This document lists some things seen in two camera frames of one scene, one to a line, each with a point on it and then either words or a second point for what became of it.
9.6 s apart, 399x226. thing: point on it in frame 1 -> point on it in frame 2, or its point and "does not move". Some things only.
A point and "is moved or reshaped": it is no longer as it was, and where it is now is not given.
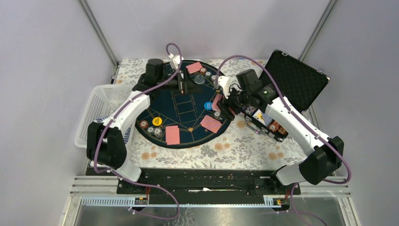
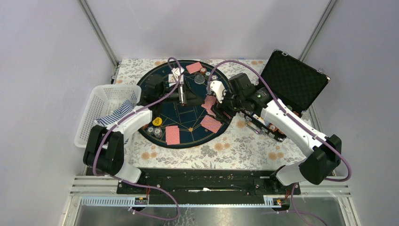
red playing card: x=211 y=124 does not move
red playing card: x=172 y=135 does not move
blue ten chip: x=158 y=132 does not move
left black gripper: x=192 y=87 -> x=191 y=98
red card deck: x=217 y=97 is moved or reshaped
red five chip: x=203 y=70 does not move
